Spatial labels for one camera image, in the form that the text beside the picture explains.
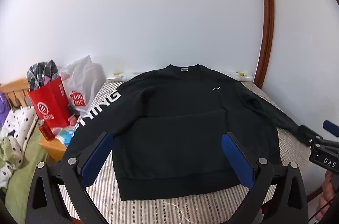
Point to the plaid cloth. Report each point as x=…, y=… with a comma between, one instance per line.
x=39, y=73

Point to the red paper bag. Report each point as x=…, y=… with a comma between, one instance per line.
x=50, y=105

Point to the person's right hand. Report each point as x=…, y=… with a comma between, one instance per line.
x=329, y=192

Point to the black sweatshirt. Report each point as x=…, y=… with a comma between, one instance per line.
x=185, y=120

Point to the wooden headboard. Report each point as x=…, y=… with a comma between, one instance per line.
x=16, y=89

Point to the white spotted cloth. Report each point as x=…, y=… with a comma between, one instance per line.
x=18, y=120

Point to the red drink can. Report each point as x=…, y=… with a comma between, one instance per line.
x=46, y=130

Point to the blue packet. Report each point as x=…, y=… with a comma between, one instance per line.
x=66, y=137

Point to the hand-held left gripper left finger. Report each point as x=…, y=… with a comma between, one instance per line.
x=95, y=157

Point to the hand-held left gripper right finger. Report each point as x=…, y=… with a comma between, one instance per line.
x=238, y=160

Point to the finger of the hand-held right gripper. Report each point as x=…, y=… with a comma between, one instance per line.
x=308, y=135
x=332, y=128

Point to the brown wooden door frame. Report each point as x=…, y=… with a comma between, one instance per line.
x=267, y=15

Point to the striped bed cover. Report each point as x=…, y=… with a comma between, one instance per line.
x=185, y=210

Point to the purple item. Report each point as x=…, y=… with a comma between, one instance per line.
x=3, y=107

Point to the white plastic bag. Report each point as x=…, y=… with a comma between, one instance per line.
x=84, y=78

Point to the green blanket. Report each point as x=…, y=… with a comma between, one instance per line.
x=23, y=187

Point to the wooden nightstand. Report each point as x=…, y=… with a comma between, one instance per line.
x=53, y=147

